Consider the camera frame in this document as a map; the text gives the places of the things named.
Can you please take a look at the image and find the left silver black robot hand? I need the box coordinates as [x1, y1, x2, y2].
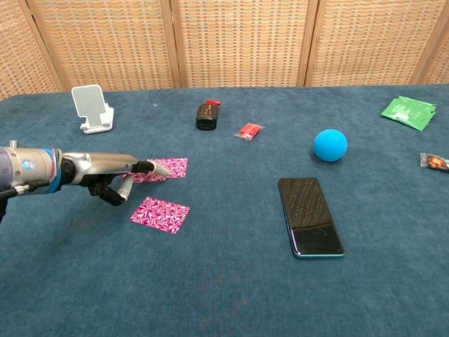
[58, 151, 172, 207]

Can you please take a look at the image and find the white phone stand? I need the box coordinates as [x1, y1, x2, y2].
[71, 84, 115, 136]

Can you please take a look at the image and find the black bottle with red cap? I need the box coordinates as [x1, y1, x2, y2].
[195, 99, 222, 131]

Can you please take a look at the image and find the woven bamboo screen panel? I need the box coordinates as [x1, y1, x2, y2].
[17, 0, 182, 93]
[408, 0, 449, 86]
[0, 0, 69, 103]
[304, 0, 449, 88]
[170, 0, 320, 88]

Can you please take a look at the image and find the red snack packet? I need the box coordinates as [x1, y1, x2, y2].
[234, 122, 266, 142]

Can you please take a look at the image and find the blue felt table cover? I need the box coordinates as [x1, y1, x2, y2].
[0, 83, 449, 337]

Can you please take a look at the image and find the black smartphone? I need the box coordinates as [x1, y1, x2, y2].
[278, 177, 346, 260]

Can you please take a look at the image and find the blue ball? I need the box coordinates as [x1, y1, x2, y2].
[313, 128, 349, 163]

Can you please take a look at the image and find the green foil packet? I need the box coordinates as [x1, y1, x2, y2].
[380, 95, 438, 132]

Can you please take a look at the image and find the small dark candy packet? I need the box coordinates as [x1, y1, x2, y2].
[420, 152, 449, 173]

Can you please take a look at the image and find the thin black left wrist cable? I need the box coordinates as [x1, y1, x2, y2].
[0, 180, 50, 225]

